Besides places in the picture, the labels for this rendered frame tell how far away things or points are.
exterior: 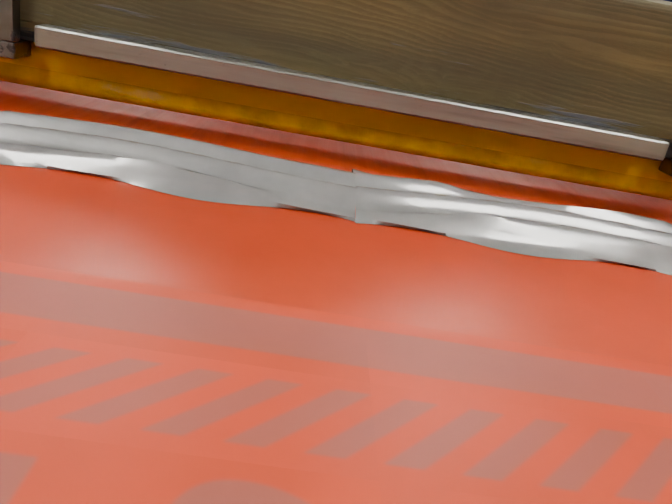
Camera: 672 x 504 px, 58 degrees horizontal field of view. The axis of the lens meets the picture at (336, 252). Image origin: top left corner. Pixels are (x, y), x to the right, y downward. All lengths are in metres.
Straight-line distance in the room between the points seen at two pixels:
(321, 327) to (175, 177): 0.11
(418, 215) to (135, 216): 0.11
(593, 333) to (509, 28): 0.18
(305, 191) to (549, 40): 0.16
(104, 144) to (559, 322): 0.19
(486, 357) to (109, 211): 0.13
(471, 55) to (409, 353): 0.21
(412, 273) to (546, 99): 0.17
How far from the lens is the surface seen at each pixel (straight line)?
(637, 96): 0.36
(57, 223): 0.20
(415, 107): 0.32
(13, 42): 0.35
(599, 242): 0.27
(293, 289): 0.17
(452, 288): 0.20
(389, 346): 0.15
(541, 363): 0.17
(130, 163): 0.25
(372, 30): 0.32
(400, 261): 0.21
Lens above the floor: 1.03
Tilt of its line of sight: 22 degrees down
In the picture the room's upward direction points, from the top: 11 degrees clockwise
